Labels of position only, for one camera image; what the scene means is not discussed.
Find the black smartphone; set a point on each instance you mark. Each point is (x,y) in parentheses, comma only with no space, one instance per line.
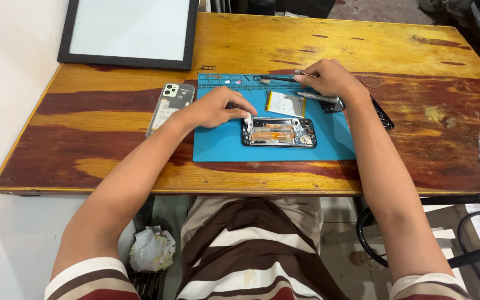
(279,132)

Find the brown white striped shirt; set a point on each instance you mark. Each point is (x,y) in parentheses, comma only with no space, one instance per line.
(248,258)

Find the black plastic basket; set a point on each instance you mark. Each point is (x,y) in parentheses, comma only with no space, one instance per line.
(148,285)

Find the blue silicone repair mat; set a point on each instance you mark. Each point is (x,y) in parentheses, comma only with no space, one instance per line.
(223,141)

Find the grey parked vehicle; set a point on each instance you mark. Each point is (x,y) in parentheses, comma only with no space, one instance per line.
(473,16)

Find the grey metal screwdriver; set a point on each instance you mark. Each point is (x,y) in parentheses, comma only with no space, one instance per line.
(319,98)

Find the person's left hand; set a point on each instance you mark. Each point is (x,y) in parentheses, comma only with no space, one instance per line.
(211,109)

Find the thin rubber band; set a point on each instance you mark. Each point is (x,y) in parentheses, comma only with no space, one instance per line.
(362,79)

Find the small black phone part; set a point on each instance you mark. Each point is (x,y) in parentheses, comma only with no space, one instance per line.
(330,107)

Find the black framed white board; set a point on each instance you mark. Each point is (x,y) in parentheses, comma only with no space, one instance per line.
(131,29)

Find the grey phone back cover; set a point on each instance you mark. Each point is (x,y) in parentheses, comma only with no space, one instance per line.
(169,109)

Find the white yellow phone battery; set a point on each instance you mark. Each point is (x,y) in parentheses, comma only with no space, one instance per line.
(286,104)

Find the crumpled white paper heap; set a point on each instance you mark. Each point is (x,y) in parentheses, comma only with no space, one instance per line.
(152,249)

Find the small black sim tray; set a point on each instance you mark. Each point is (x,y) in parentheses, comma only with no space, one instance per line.
(208,67)

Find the silver tweezers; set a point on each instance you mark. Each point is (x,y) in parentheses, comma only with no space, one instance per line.
(306,73)

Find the person's right hand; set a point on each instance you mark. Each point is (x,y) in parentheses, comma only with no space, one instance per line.
(335,80)

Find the black phone frame plate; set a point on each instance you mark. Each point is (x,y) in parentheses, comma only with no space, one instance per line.
(382,116)

